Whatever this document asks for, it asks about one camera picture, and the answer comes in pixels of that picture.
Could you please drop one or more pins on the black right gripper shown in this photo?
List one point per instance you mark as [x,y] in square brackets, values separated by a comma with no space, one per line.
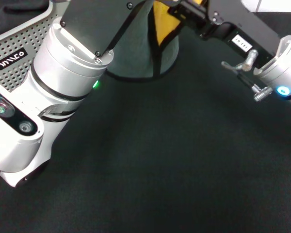
[245,29]

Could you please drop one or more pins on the yellow and grey-green towel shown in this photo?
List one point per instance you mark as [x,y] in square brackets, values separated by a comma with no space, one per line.
[135,48]

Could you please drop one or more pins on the grey perforated storage box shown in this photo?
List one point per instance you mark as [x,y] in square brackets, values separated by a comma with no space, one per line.
[17,48]

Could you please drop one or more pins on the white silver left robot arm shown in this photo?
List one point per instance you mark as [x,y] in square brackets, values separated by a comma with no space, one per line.
[65,65]

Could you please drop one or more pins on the black tablecloth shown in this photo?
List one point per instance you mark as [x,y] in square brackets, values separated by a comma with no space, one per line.
[160,157]

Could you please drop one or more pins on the black cloth lining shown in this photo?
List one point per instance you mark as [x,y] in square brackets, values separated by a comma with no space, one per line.
[14,14]

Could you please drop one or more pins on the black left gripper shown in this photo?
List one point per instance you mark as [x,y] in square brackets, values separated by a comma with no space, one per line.
[94,21]

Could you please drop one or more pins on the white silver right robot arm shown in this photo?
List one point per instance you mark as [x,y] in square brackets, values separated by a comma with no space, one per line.
[283,75]

